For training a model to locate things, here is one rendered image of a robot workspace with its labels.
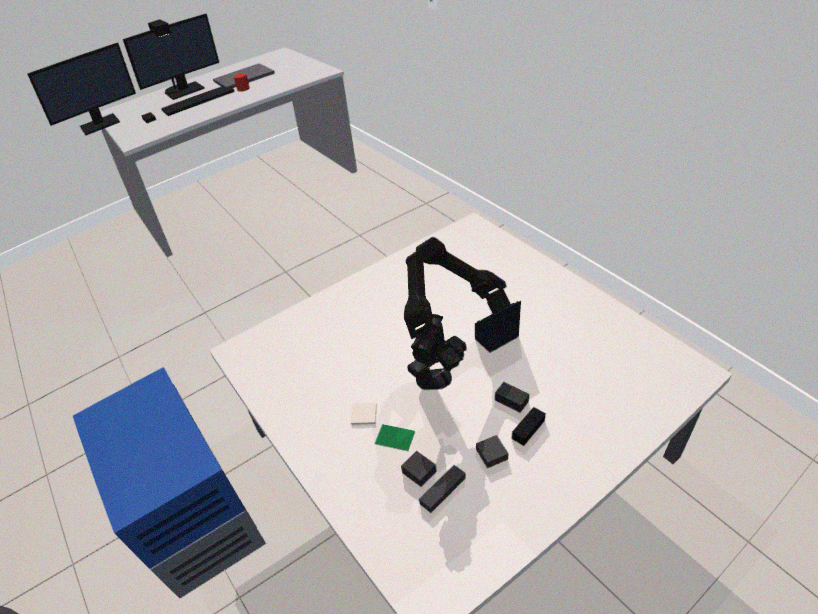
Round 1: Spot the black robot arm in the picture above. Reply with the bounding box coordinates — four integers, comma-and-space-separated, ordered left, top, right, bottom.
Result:
404, 237, 514, 371

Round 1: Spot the beige flat rectangular slab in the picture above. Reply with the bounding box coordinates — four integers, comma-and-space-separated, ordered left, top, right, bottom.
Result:
351, 402, 376, 425

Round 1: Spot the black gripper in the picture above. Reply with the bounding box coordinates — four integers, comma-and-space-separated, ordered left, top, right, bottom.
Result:
407, 335, 467, 384

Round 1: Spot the flat green panel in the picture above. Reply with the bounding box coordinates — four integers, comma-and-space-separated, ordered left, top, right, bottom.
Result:
374, 424, 415, 451

